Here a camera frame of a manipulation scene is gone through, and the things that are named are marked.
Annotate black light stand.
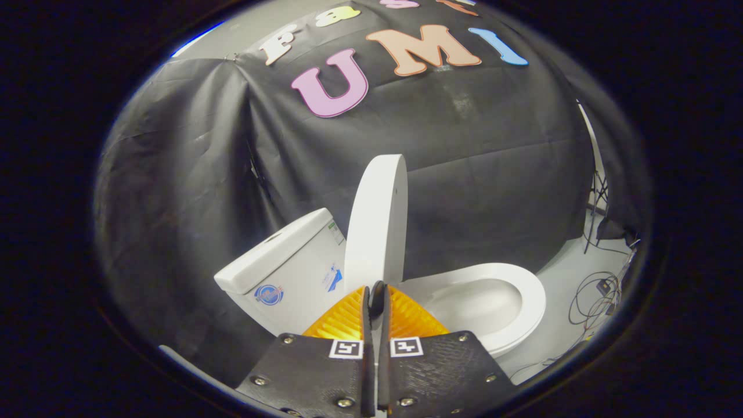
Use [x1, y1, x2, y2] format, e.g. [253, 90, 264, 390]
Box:
[582, 165, 611, 255]

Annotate white toilet tank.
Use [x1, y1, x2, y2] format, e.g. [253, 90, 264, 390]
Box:
[214, 208, 350, 338]

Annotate black grip tab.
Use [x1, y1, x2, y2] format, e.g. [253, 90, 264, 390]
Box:
[369, 280, 388, 320]

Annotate tangled black cables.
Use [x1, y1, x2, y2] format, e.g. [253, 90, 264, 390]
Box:
[508, 270, 636, 381]

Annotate black backdrop cloth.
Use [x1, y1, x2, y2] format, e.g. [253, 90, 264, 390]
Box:
[94, 0, 651, 384]

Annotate white toilet lid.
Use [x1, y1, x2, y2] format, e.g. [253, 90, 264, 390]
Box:
[344, 154, 409, 295]

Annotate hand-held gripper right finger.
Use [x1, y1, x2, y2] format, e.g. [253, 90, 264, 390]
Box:
[377, 283, 518, 418]

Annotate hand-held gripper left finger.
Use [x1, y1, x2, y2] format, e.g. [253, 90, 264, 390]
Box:
[234, 284, 376, 418]

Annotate white toilet seat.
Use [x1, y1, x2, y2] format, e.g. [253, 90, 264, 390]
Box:
[399, 262, 547, 356]

